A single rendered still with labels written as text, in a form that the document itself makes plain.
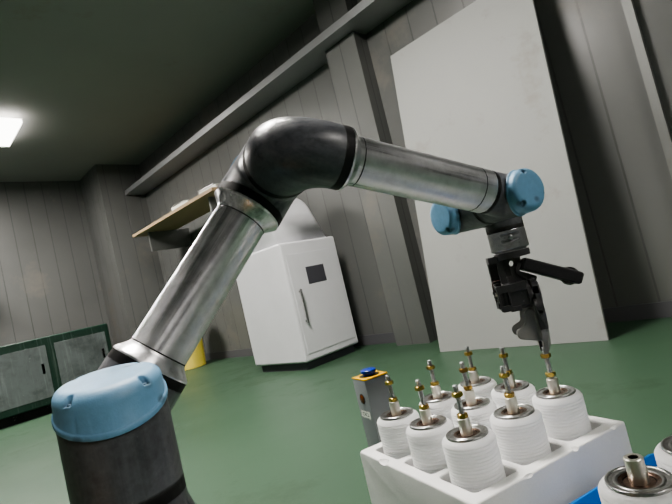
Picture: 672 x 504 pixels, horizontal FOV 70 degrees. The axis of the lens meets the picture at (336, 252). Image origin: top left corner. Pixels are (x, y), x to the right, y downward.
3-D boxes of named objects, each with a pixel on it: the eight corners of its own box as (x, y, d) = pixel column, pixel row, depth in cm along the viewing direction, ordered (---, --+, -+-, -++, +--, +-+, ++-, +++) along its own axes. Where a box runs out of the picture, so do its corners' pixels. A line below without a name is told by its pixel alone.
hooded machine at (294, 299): (363, 349, 373) (324, 185, 381) (310, 371, 333) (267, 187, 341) (309, 354, 420) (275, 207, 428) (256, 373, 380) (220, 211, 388)
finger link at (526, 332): (522, 358, 96) (509, 313, 97) (552, 352, 95) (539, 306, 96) (524, 359, 93) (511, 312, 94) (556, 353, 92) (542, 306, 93)
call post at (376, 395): (393, 505, 118) (364, 381, 119) (379, 497, 124) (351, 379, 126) (416, 494, 121) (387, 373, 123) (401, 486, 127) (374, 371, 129)
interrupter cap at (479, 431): (497, 434, 83) (496, 430, 83) (460, 448, 81) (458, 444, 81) (474, 424, 90) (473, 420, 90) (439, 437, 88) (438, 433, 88)
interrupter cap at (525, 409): (503, 406, 96) (502, 403, 96) (540, 406, 91) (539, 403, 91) (487, 420, 90) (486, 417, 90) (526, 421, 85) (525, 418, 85)
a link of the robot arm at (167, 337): (41, 451, 56) (268, 106, 73) (58, 427, 69) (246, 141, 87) (135, 491, 59) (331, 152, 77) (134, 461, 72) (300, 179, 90)
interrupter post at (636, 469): (643, 490, 56) (636, 462, 56) (624, 484, 58) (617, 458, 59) (656, 482, 57) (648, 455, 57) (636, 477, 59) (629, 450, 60)
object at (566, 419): (583, 500, 89) (558, 403, 90) (543, 484, 97) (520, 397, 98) (617, 480, 92) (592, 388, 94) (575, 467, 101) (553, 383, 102)
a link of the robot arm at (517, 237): (520, 227, 101) (528, 225, 93) (526, 248, 101) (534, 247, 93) (485, 236, 103) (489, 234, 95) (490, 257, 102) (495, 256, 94)
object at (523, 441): (522, 492, 96) (500, 403, 97) (572, 498, 90) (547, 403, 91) (504, 517, 89) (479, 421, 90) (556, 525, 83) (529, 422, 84)
